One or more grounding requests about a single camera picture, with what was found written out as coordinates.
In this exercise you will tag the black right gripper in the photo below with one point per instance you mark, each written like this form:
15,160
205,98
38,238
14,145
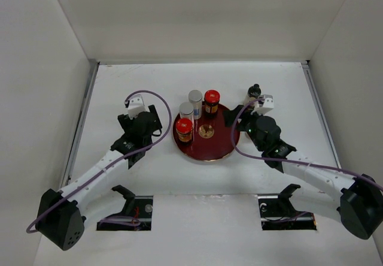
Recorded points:
245,115

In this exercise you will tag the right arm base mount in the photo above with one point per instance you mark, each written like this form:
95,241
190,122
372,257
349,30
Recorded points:
278,214

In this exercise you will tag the red cap sauce jar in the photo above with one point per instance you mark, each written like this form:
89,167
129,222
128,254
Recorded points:
211,100

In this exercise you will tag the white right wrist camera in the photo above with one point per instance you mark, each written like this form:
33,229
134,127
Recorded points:
263,104

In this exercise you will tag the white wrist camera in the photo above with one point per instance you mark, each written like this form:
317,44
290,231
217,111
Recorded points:
263,104
135,105

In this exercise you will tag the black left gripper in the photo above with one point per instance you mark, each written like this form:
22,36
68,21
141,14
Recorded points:
127,122

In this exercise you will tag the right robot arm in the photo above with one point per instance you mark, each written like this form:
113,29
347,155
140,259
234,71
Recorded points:
356,199

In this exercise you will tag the red round tray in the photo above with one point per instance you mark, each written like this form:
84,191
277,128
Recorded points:
211,139

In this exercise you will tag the silver cap shaker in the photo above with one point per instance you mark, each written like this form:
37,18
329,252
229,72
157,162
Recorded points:
195,98
186,110

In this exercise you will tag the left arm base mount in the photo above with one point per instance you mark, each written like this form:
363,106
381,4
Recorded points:
135,215

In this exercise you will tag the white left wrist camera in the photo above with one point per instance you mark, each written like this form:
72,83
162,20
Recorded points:
135,105

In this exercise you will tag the aluminium table edge rail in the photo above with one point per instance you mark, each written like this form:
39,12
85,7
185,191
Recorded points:
69,165

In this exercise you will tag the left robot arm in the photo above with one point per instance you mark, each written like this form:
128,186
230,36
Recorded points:
96,196

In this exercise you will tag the white powder glass jar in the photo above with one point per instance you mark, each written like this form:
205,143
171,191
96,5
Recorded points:
253,93

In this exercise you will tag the red cap chili jar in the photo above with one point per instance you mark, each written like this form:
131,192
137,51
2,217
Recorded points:
184,130

